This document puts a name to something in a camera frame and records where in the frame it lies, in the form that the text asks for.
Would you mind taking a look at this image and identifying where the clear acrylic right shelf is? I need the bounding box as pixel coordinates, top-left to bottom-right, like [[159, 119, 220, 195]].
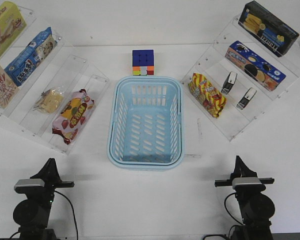
[[181, 16, 300, 141]]

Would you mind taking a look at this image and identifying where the Pocky snack box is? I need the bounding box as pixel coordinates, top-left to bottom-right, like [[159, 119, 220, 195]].
[[0, 65, 19, 109]]

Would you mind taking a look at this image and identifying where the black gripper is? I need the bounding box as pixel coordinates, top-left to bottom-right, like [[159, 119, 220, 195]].
[[214, 155, 275, 193], [30, 158, 75, 194]]

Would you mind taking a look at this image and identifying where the clear bag of crackers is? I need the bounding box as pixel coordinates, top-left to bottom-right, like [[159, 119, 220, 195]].
[[32, 86, 64, 114]]

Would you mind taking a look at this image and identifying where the yellow green snack box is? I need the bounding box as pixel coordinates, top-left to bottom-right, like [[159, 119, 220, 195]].
[[0, 1, 27, 57]]

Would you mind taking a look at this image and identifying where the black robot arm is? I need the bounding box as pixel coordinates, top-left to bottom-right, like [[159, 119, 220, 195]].
[[214, 155, 275, 240], [13, 158, 75, 240]]

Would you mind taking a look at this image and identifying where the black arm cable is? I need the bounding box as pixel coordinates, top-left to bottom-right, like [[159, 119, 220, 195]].
[[202, 192, 246, 240], [9, 190, 79, 240]]

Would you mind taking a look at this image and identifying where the blue cookie bag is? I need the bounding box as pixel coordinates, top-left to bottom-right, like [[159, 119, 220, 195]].
[[4, 26, 57, 87]]

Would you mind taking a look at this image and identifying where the clear acrylic left shelf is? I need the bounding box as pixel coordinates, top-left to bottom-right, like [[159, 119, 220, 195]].
[[0, 9, 110, 156]]

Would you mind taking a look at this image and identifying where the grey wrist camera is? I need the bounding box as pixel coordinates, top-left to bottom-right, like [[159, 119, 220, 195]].
[[232, 177, 262, 190], [14, 178, 45, 194]]

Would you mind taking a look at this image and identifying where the red yellow striped snack bag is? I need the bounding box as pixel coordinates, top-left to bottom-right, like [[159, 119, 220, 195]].
[[188, 73, 227, 118]]

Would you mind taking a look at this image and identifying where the clear acrylic shelf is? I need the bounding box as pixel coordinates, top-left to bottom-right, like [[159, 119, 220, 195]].
[[0, 9, 110, 156], [181, 16, 300, 141]]

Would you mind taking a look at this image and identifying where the black white tissue pack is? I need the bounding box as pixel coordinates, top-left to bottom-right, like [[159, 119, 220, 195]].
[[221, 71, 238, 95], [236, 87, 257, 110]]

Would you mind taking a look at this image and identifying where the pink strawberry bread pack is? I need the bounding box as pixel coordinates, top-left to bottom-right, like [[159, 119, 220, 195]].
[[52, 88, 95, 145]]

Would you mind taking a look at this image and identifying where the multicolour puzzle cube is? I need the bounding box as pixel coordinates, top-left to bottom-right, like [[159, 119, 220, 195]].
[[132, 49, 155, 76]]

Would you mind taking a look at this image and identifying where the dark blue Fruzza box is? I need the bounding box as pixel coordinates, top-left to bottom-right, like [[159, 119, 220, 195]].
[[238, 0, 299, 57]]

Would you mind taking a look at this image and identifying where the blue sandwich cookie box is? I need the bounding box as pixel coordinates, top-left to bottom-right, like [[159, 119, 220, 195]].
[[225, 40, 286, 92]]

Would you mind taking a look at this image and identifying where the light blue plastic basket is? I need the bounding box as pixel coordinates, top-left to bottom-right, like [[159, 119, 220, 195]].
[[107, 76, 185, 171]]

